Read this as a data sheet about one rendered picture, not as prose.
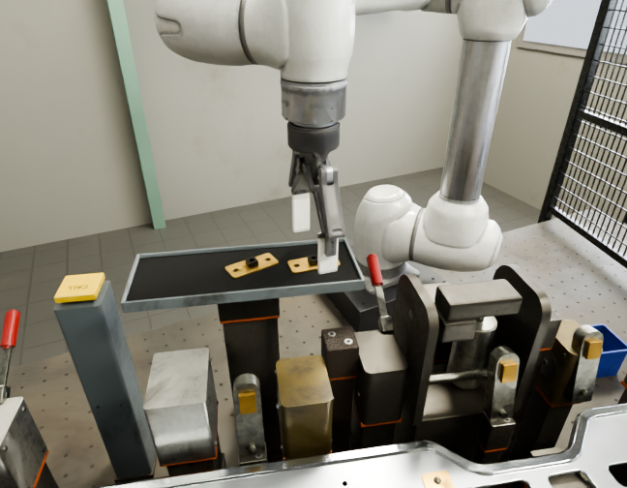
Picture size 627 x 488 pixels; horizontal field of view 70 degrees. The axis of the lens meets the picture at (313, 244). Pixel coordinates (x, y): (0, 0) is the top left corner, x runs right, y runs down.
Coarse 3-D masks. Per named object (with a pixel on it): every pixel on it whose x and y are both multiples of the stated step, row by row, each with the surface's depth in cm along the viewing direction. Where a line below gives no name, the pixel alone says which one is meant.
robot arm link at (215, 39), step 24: (168, 0) 59; (192, 0) 58; (216, 0) 56; (240, 0) 55; (360, 0) 77; (384, 0) 79; (408, 0) 84; (168, 24) 60; (192, 24) 58; (216, 24) 57; (192, 48) 61; (216, 48) 59; (240, 48) 58
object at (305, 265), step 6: (306, 258) 77; (312, 258) 76; (288, 264) 75; (294, 264) 75; (300, 264) 75; (306, 264) 75; (312, 264) 75; (294, 270) 73; (300, 270) 73; (306, 270) 74; (312, 270) 74
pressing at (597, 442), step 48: (576, 432) 66; (624, 432) 66; (144, 480) 59; (192, 480) 59; (240, 480) 60; (288, 480) 60; (336, 480) 60; (384, 480) 60; (480, 480) 60; (528, 480) 60
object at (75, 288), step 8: (64, 280) 72; (72, 280) 72; (80, 280) 72; (88, 280) 72; (96, 280) 72; (64, 288) 70; (72, 288) 70; (80, 288) 70; (88, 288) 70; (96, 288) 70; (56, 296) 68; (64, 296) 68; (72, 296) 68; (80, 296) 68; (88, 296) 69; (96, 296) 69
